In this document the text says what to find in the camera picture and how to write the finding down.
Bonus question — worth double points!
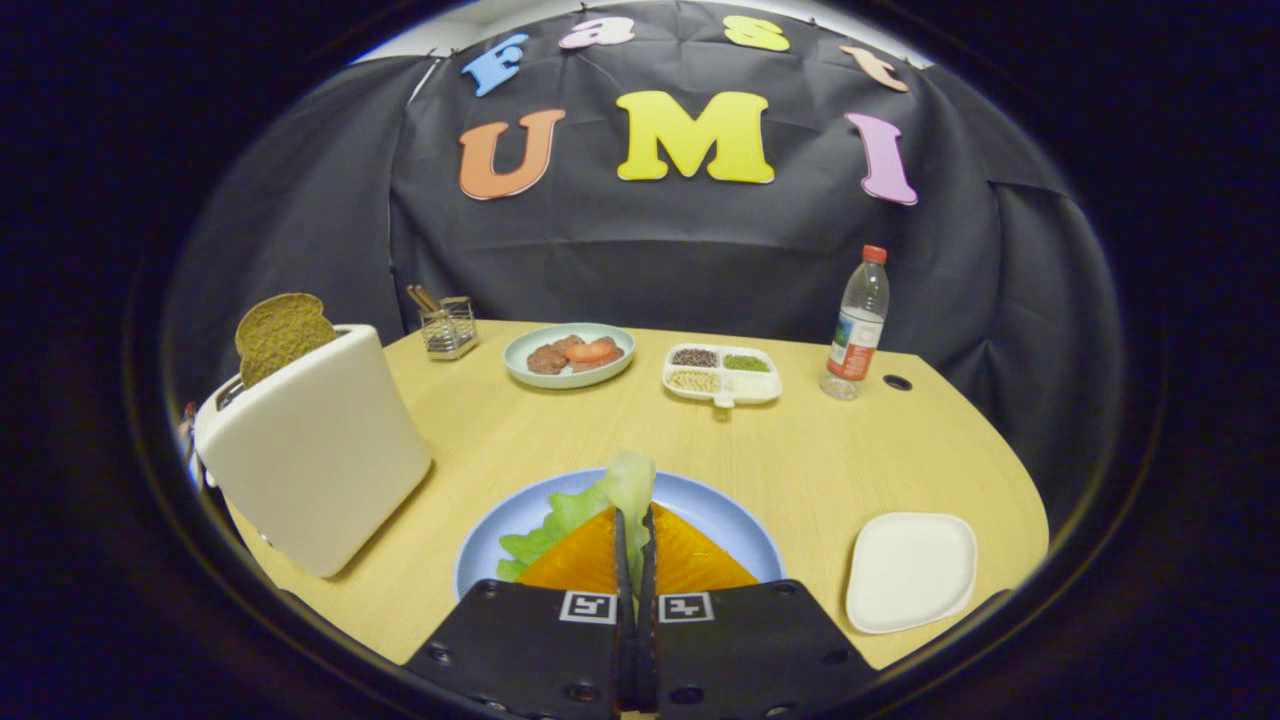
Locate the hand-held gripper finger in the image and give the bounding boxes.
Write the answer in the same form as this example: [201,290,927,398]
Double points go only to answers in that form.
[403,505,641,720]
[638,503,881,720]

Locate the green lettuce leaf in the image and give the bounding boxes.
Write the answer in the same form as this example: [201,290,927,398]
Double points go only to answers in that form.
[497,450,658,583]

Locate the brown bread slice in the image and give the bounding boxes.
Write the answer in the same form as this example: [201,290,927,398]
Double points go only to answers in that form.
[235,293,338,391]

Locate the blue round plate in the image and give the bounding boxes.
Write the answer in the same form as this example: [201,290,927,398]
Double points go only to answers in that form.
[453,470,788,601]

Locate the white square plate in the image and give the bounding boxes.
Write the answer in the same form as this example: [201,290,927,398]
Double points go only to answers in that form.
[845,512,978,635]

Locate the pale green round plate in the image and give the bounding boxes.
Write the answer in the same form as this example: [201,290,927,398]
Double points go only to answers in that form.
[502,322,637,390]

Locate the white divided dish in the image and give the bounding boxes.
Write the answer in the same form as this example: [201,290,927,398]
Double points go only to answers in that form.
[662,343,783,409]

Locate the white toaster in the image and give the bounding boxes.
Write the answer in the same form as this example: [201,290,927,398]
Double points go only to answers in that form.
[193,324,434,579]

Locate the clear red-capped water bottle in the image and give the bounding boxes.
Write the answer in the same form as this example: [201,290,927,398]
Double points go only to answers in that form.
[820,245,891,402]

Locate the black backdrop cloth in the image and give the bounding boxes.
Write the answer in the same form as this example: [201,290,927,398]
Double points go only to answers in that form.
[165,0,1126,521]

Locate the wire utensil holder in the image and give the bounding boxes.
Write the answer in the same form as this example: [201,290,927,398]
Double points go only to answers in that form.
[420,296,479,361]

